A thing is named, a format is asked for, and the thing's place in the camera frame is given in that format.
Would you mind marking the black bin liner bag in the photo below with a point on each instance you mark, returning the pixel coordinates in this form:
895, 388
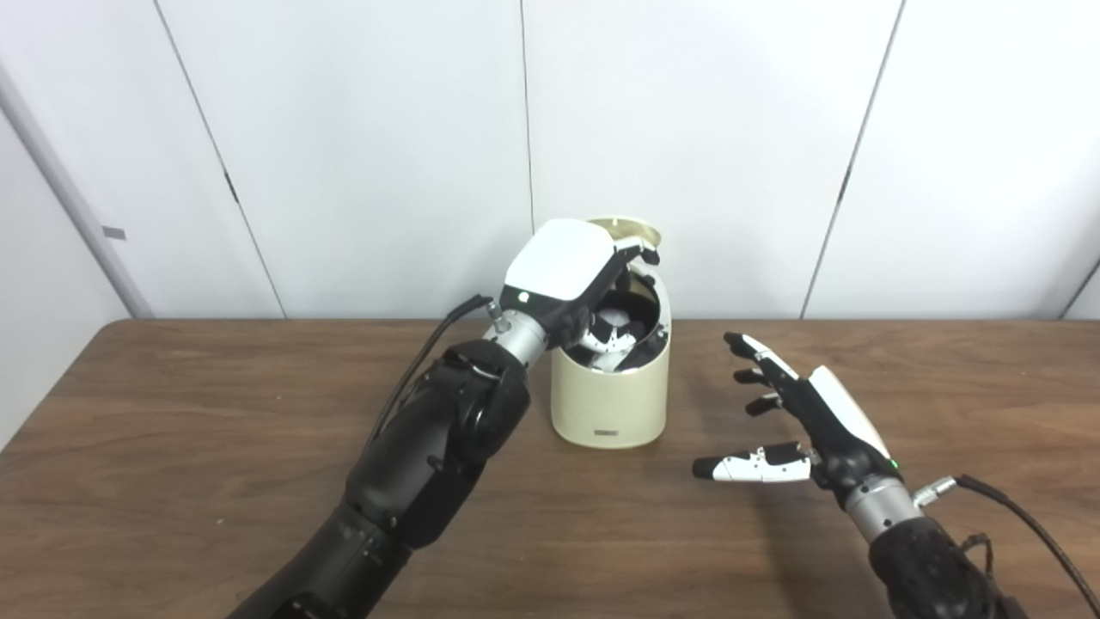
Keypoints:
657, 344

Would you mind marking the small grey wall tag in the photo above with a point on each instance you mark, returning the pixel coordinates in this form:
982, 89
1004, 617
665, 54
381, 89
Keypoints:
114, 233

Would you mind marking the white and black right hand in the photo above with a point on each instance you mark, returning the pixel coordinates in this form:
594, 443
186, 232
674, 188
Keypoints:
838, 438

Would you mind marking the grey wall corner post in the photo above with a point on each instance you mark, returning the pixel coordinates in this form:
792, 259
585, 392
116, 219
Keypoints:
69, 198

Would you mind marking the white and black left hand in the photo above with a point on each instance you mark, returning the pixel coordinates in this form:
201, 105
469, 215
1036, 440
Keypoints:
559, 262

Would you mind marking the white paper ball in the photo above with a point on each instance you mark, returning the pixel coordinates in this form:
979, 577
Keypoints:
617, 325

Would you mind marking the cream-colored bin body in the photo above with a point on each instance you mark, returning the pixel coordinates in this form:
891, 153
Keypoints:
610, 404

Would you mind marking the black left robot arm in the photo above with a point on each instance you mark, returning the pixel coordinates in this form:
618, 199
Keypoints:
430, 447

